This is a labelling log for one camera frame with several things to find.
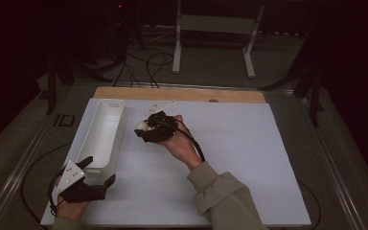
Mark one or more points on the white table cover sheet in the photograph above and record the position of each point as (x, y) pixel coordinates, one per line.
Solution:
(242, 143)

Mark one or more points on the person's right hand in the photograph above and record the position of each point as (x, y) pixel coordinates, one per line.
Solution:
(182, 143)

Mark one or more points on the black stand with legs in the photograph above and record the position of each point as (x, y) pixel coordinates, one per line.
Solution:
(314, 96)

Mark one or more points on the white plastic bin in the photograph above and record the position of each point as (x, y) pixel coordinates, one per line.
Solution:
(103, 134)

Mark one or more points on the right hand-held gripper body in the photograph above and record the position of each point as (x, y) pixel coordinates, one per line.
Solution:
(161, 129)

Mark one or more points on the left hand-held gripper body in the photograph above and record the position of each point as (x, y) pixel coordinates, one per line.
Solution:
(83, 193)

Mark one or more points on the black tripod stand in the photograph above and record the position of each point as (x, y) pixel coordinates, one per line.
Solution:
(51, 86)

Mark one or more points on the person's left hand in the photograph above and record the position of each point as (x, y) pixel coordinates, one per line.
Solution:
(70, 211)

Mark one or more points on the white metal stand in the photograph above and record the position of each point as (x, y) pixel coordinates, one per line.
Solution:
(217, 25)

